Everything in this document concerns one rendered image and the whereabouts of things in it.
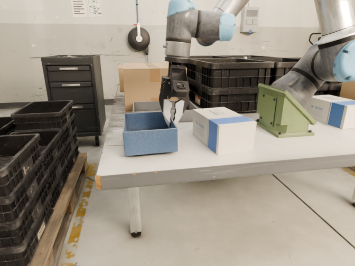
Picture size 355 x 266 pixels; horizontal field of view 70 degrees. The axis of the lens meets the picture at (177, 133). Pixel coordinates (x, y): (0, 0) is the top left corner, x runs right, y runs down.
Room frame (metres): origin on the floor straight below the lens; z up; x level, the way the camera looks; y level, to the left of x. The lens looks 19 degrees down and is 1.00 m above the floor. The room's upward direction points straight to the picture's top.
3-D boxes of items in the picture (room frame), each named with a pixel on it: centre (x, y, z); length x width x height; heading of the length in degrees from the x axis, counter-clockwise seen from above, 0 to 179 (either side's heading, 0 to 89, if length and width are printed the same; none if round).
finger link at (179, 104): (0.78, 0.00, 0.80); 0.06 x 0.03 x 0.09; 9
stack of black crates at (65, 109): (1.73, 0.93, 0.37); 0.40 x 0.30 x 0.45; 11
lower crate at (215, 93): (1.31, -0.25, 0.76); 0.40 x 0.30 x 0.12; 12
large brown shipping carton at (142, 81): (1.39, 0.14, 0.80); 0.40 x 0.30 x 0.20; 11
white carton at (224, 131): (0.78, -0.14, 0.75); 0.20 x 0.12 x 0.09; 18
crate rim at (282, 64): (1.37, -0.54, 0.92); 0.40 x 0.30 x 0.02; 12
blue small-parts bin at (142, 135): (0.74, 0.09, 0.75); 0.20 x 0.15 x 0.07; 10
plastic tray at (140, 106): (1.08, 0.06, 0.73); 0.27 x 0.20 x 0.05; 98
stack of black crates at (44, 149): (1.33, 0.86, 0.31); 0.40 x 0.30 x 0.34; 11
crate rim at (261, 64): (1.31, -0.25, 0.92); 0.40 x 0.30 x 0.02; 12
